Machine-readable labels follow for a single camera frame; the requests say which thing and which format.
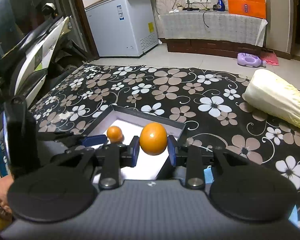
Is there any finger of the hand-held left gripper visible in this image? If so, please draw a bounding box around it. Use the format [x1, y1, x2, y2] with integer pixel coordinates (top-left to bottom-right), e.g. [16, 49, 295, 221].
[37, 131, 108, 147]

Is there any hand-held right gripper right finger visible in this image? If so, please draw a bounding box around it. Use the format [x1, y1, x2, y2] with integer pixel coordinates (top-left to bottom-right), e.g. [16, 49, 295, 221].
[167, 135, 243, 190]

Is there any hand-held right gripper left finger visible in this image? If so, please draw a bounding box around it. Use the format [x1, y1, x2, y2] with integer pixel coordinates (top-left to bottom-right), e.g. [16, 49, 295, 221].
[50, 135, 140, 190]

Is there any small orange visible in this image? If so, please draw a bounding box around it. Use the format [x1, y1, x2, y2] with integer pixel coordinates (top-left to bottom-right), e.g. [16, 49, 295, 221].
[107, 126, 124, 143]

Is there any oval yellow-orange citrus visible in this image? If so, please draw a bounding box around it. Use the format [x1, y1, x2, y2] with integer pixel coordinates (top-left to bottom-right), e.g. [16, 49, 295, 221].
[139, 122, 168, 156]

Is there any black box with white inside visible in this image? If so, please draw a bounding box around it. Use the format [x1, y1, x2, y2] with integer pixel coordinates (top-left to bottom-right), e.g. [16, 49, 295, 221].
[84, 104, 188, 180]

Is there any black floral tablecloth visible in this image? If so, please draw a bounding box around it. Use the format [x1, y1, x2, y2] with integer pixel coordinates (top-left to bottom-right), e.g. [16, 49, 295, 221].
[27, 64, 300, 234]

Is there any white and black scooter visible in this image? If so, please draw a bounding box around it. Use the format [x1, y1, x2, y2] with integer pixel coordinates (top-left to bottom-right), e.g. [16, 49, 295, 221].
[0, 15, 90, 100]

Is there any dark wooden cabinet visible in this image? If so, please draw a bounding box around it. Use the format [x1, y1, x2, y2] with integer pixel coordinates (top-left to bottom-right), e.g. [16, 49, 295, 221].
[165, 38, 263, 58]

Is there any napa cabbage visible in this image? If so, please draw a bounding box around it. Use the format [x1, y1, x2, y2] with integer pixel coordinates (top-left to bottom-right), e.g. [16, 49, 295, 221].
[244, 69, 300, 134]

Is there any white chest freezer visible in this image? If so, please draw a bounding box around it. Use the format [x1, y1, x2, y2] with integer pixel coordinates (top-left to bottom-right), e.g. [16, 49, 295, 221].
[84, 0, 159, 57]

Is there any purple plastic toy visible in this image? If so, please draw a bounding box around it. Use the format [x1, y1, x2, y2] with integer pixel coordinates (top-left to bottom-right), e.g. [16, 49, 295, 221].
[237, 52, 267, 68]

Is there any white lace cloth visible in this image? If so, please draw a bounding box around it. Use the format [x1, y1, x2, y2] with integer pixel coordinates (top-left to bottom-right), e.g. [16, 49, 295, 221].
[158, 11, 268, 47]

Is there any white helmet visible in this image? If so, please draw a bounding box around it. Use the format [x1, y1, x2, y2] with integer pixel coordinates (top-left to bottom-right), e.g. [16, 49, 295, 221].
[41, 2, 58, 15]

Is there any pink plastic item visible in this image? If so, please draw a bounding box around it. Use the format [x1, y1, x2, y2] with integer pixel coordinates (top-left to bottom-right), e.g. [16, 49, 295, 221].
[260, 49, 280, 66]

